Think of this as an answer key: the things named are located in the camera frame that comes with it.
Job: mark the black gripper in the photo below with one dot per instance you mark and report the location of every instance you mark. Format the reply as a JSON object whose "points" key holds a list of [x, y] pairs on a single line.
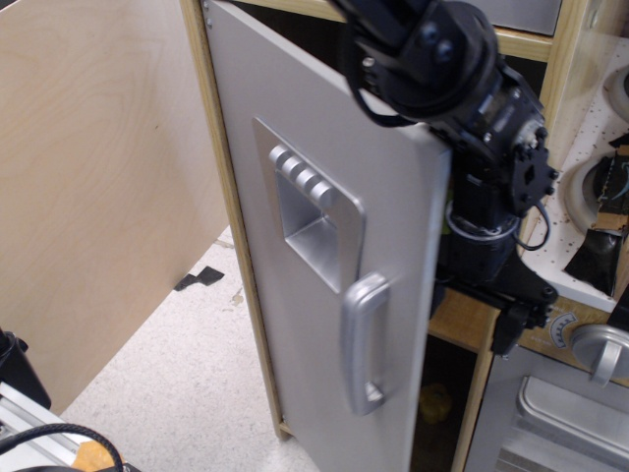
{"points": [[486, 266]]}

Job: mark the silver fridge door handle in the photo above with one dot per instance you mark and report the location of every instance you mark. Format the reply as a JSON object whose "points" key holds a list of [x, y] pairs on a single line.
{"points": [[360, 303]]}

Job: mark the silver fridge door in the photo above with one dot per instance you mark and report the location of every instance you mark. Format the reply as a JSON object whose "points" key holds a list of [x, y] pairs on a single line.
{"points": [[399, 176]]}

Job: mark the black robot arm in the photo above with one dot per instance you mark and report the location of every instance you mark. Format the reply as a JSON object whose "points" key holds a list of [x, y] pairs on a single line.
{"points": [[438, 63]]}

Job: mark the yellow toy bell pepper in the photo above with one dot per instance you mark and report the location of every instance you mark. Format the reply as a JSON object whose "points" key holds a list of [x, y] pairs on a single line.
{"points": [[435, 403]]}

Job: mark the silver oven door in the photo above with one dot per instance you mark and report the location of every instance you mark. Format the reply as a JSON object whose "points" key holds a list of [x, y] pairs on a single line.
{"points": [[503, 442]]}

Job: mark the silver oven knob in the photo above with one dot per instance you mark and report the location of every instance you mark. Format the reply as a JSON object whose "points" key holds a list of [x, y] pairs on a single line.
{"points": [[603, 350]]}

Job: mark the silver ice dispenser panel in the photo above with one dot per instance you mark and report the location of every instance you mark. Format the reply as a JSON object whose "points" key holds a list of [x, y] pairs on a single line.
{"points": [[317, 218]]}

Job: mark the white speckled countertop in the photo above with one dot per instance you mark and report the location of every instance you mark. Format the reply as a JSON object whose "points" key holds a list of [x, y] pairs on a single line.
{"points": [[598, 124]]}

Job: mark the black tape scrap on floor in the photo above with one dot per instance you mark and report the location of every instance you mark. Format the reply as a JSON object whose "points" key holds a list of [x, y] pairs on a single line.
{"points": [[206, 277]]}

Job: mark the silver freezer door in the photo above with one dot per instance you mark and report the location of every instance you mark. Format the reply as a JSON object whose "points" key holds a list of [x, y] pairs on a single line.
{"points": [[535, 16]]}

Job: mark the plywood side board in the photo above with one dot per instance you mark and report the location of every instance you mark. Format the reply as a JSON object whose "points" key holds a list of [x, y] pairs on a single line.
{"points": [[109, 187]]}

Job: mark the orange tape piece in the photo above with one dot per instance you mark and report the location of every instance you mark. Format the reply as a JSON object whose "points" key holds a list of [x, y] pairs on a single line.
{"points": [[93, 456]]}

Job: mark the black box at left edge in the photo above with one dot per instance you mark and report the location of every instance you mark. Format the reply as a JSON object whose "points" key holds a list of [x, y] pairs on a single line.
{"points": [[18, 372]]}

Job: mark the silver oven door handle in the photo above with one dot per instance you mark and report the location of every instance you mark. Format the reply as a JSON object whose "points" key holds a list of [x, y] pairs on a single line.
{"points": [[575, 419]]}

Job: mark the aluminium rail base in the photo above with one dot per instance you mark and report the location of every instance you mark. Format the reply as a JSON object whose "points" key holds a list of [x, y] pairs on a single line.
{"points": [[35, 439]]}

